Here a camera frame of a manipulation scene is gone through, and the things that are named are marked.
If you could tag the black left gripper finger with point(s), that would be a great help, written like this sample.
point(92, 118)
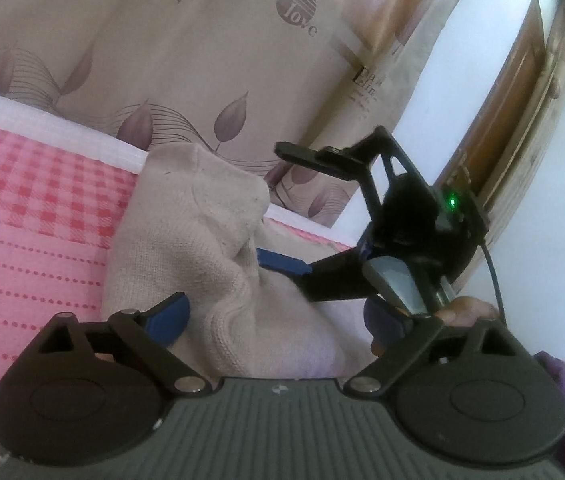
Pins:
point(450, 395)
point(81, 392)

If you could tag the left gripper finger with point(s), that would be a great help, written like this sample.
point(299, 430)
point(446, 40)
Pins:
point(338, 277)
point(339, 164)

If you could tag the beige knit sweater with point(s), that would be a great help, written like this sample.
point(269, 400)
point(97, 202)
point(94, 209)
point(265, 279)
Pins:
point(194, 225)

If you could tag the person's right hand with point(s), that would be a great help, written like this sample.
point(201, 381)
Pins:
point(462, 312)

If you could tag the beige leaf print curtain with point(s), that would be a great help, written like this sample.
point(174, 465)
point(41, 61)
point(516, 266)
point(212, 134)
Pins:
point(235, 76)

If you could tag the pink and white bed blanket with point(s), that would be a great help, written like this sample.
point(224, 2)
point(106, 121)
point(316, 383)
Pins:
point(63, 193)

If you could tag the brown wooden door frame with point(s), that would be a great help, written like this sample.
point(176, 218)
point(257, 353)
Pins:
point(505, 144)

